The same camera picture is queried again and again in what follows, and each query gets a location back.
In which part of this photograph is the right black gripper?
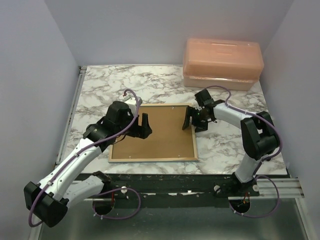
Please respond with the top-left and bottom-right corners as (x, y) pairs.
(182, 107), (211, 134)

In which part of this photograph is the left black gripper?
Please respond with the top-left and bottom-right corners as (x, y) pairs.
(116, 110), (153, 140)

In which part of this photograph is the brown fibreboard backing board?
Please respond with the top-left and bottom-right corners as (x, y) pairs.
(111, 105), (195, 160)

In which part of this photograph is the blue wooden picture frame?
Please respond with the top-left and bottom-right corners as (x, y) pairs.
(108, 102), (199, 163)

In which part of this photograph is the orange translucent plastic box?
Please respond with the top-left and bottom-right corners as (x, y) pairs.
(182, 38), (264, 91)

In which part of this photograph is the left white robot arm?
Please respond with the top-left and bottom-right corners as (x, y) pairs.
(23, 98), (152, 228)

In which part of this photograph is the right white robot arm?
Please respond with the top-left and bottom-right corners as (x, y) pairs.
(182, 88), (283, 196)

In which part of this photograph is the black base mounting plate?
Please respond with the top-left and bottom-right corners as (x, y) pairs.
(79, 171), (291, 210)

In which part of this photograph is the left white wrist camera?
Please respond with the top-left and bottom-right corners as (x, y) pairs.
(123, 96), (143, 106)

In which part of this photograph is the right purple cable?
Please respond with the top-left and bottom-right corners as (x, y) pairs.
(204, 85), (283, 218)

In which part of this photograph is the aluminium rail frame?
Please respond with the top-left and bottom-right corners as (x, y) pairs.
(40, 65), (307, 240)

